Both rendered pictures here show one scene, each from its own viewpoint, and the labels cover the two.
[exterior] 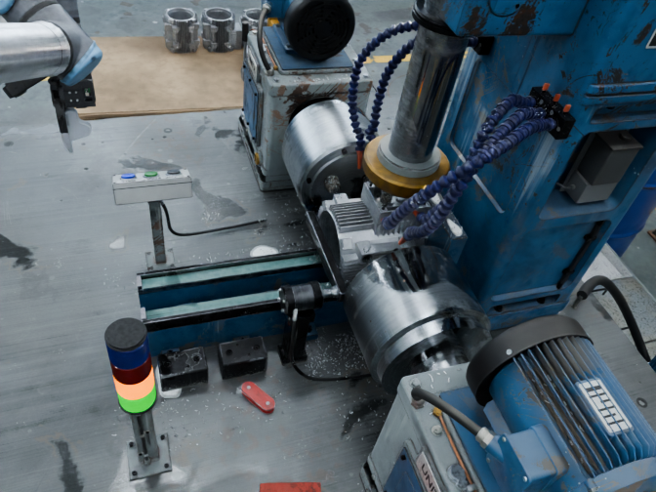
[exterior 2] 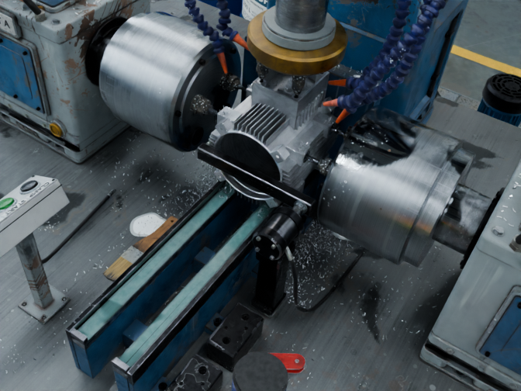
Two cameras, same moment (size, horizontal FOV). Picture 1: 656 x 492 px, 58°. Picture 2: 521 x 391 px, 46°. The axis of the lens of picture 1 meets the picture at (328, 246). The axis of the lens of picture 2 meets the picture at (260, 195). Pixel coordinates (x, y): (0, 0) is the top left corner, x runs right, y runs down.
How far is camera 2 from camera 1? 0.54 m
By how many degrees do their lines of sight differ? 25
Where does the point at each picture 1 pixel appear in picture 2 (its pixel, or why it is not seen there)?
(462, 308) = (456, 145)
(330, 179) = (198, 100)
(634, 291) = not seen: hidden behind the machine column
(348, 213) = (260, 121)
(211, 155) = not seen: outside the picture
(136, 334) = (272, 368)
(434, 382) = (508, 219)
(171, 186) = (42, 204)
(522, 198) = not seen: hidden behind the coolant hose
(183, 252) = (60, 278)
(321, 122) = (150, 43)
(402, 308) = (411, 176)
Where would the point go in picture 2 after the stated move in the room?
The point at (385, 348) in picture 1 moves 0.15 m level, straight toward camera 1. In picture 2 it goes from (415, 224) to (464, 298)
